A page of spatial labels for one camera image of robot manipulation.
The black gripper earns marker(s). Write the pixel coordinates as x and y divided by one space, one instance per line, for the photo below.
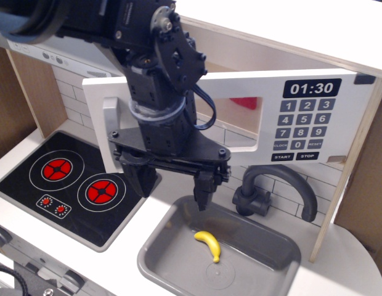
171 144

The white toy microwave door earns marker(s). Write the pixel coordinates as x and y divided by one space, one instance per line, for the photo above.
302 116

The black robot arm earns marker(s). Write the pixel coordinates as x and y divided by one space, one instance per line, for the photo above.
162 68

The red toy food in microwave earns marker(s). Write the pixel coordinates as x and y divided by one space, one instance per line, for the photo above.
246 102

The yellow toy banana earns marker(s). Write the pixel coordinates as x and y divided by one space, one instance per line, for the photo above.
211 242

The dark grey toy faucet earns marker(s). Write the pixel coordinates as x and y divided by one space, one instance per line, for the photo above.
250 199

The black toy stovetop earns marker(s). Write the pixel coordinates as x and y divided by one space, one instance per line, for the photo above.
63 183

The grey toy sink basin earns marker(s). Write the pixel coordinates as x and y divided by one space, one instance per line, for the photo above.
255 260

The grey range hood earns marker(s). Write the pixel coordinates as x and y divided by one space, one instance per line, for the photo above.
73 55

